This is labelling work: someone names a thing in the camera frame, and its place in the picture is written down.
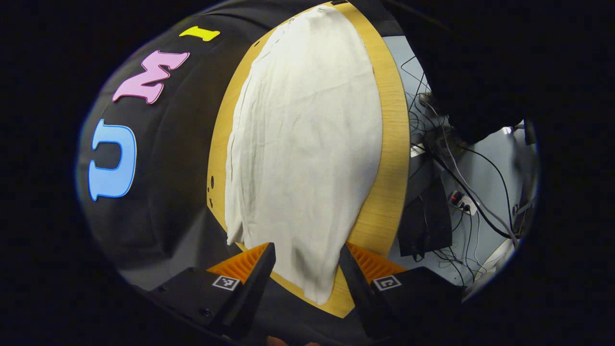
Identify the black box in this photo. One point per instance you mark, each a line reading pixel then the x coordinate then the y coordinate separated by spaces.
pixel 425 221

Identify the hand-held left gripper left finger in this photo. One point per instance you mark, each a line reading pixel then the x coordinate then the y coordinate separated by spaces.
pixel 247 298

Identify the white jeans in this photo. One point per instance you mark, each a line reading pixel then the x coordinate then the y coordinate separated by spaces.
pixel 307 144

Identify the white power strip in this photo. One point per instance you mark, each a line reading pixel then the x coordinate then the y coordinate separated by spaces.
pixel 462 202

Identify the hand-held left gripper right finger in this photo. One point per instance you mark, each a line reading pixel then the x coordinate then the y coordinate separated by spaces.
pixel 360 288

